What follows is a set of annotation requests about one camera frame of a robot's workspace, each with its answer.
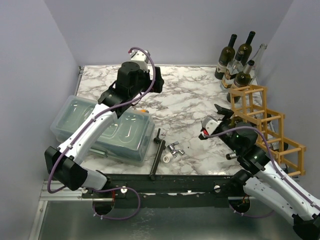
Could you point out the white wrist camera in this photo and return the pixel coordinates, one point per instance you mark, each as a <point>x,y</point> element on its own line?
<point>209,124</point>
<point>140,58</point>

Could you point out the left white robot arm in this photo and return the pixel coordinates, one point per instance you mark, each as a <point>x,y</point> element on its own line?
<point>63,163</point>

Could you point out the black mounting base bar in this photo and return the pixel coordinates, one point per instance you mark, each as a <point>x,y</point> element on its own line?
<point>170,191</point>

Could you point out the black metal rod tool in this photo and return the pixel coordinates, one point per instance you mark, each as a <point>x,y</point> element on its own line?
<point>161,146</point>

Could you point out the square clear liquor bottle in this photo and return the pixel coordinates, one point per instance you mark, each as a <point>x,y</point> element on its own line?
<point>233,68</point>

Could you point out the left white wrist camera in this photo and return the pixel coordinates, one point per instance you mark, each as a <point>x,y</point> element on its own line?
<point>140,58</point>

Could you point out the green bottle back right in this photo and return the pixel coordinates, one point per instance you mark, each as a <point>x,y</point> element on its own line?
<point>247,48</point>

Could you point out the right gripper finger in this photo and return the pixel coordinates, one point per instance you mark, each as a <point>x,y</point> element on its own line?
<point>225,112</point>
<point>204,136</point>

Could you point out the clear plastic storage box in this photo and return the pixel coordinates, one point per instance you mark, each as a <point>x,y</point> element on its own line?
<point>126,141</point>

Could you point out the wooden wine rack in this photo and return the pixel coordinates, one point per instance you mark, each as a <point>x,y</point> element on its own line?
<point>250,104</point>

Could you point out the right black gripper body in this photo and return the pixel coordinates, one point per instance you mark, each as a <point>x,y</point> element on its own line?
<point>223,123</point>

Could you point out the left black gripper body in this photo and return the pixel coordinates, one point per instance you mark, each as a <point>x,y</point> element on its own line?
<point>144,81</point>

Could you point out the green bottle white label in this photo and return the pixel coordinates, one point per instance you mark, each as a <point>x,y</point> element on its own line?
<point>226,55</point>

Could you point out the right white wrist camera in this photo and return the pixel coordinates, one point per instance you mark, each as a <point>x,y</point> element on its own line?
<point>209,124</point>

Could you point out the green bottle silver neck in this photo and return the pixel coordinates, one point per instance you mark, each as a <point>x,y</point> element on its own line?
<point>243,78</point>

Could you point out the tall clear glass bottle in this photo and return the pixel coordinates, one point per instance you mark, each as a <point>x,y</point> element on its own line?
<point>257,59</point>

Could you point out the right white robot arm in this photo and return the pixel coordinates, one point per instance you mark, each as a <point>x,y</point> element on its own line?
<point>261,177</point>

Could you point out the chrome faucet tap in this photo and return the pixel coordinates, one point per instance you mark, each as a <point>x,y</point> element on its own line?
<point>172,153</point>

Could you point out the green bottle lowest rack slot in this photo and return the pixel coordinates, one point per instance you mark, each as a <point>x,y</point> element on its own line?
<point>231,156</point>

